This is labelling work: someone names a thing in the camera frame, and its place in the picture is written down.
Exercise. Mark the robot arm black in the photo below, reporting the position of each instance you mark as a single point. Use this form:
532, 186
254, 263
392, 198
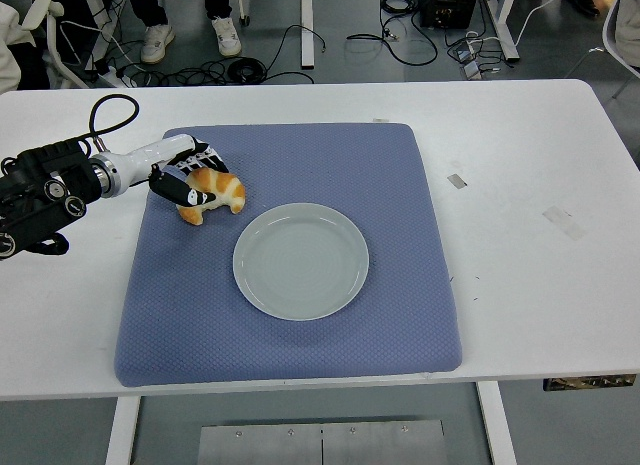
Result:
45, 195

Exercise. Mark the grey metal plate with screws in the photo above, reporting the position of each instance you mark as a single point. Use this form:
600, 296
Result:
320, 445

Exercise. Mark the white table leg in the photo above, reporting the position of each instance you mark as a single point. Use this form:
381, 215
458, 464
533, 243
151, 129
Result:
497, 425
122, 430

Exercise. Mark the croissant bread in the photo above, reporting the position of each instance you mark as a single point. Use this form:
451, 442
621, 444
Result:
225, 185

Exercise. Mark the person's leg white shoe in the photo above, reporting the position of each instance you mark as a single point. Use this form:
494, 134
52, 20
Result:
226, 35
156, 40

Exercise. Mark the black equipment box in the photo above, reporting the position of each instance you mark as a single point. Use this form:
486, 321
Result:
445, 5

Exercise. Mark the grey white chair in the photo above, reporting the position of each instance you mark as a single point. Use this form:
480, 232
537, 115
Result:
607, 40

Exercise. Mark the person's left leg white shoe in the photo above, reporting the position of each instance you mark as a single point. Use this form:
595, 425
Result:
226, 35

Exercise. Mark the small grey tape strip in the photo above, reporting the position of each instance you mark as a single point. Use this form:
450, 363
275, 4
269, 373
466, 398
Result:
456, 180

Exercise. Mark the person's right leg white shoe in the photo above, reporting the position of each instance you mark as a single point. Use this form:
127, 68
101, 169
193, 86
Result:
156, 40

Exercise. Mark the white power strip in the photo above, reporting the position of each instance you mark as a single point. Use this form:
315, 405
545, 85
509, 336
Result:
117, 79

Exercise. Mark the white office chair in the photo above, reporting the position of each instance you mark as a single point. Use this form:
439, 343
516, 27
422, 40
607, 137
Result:
52, 45

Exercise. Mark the grey round plate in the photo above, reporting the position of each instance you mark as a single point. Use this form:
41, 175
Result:
300, 265

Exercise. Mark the large grey tape strip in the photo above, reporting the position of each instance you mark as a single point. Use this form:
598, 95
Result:
563, 222

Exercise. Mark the person's dark shoe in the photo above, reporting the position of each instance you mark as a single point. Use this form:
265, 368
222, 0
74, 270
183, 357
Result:
582, 0

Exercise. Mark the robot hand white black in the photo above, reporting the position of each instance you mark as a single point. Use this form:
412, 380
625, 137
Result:
145, 160

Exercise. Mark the grey foot pedal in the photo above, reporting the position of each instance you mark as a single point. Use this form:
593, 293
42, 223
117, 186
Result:
471, 71

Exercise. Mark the person in white seated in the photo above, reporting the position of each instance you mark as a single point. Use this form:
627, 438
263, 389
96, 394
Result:
12, 27

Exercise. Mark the black power adapter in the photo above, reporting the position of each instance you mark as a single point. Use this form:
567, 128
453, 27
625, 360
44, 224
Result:
464, 51

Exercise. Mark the blue quilted mat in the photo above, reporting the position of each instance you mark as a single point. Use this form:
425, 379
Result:
200, 310

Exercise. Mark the white background desk leg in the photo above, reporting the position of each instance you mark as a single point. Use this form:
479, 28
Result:
306, 30
506, 30

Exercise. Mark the person in grey seated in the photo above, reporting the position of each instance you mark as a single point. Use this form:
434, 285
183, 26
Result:
629, 25

